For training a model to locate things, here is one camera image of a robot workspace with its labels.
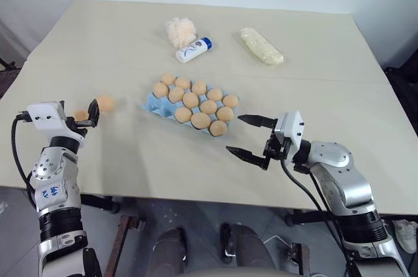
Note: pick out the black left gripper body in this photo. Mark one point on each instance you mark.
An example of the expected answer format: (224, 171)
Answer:
(78, 128)

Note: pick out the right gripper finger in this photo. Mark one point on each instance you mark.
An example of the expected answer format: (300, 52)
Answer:
(249, 156)
(258, 121)

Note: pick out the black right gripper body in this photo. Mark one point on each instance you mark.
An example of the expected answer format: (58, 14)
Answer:
(277, 148)

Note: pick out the brown egg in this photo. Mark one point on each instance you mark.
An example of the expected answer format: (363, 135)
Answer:
(176, 94)
(191, 100)
(168, 78)
(200, 120)
(80, 114)
(208, 107)
(230, 101)
(183, 115)
(215, 94)
(160, 89)
(225, 113)
(106, 103)
(217, 128)
(199, 87)
(183, 83)

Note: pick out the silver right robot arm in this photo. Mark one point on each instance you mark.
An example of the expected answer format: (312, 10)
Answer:
(343, 175)

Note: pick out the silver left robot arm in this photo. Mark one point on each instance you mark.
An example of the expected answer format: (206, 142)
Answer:
(54, 185)

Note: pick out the blue egg carton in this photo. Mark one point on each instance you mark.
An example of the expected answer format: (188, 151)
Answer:
(156, 104)

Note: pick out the dark equipment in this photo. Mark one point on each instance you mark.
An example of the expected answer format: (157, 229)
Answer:
(7, 76)

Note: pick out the clear bag of white noodles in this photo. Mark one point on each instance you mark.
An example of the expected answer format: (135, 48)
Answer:
(261, 46)

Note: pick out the white bottle with blue cap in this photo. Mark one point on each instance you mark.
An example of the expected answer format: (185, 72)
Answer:
(192, 50)

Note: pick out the rusty metal stand bar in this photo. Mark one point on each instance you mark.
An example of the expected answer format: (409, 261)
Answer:
(300, 259)
(124, 244)

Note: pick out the peach white bath puff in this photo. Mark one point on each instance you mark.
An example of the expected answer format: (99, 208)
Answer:
(179, 32)

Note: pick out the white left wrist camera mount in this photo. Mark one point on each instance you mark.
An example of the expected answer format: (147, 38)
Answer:
(45, 116)

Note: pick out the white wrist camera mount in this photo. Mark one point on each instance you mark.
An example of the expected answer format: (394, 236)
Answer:
(45, 116)
(292, 128)

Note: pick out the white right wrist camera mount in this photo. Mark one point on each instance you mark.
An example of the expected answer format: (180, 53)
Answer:
(292, 128)

